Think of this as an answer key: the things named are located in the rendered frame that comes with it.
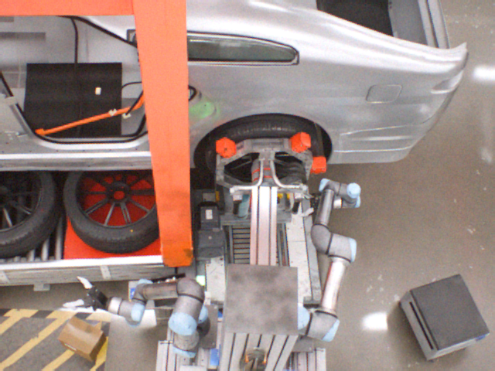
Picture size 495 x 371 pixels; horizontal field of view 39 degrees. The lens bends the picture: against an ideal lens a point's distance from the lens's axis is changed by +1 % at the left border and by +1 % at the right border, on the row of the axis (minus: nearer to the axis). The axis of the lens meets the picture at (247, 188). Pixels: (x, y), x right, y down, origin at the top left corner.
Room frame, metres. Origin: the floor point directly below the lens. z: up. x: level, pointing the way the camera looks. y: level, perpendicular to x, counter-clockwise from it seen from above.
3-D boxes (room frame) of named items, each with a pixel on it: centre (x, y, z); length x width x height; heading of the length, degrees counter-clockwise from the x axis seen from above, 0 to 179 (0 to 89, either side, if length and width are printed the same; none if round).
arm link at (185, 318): (0.89, 0.19, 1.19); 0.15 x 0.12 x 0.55; 171
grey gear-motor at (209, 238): (1.82, 0.21, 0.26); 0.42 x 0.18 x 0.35; 11
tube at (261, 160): (1.84, 0.00, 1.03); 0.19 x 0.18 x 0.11; 11
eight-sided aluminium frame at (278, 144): (1.98, -0.07, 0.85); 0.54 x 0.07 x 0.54; 101
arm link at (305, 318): (1.07, -0.33, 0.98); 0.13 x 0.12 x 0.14; 81
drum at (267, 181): (1.91, -0.09, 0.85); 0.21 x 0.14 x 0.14; 11
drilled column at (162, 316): (1.28, 0.41, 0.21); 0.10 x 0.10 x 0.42; 11
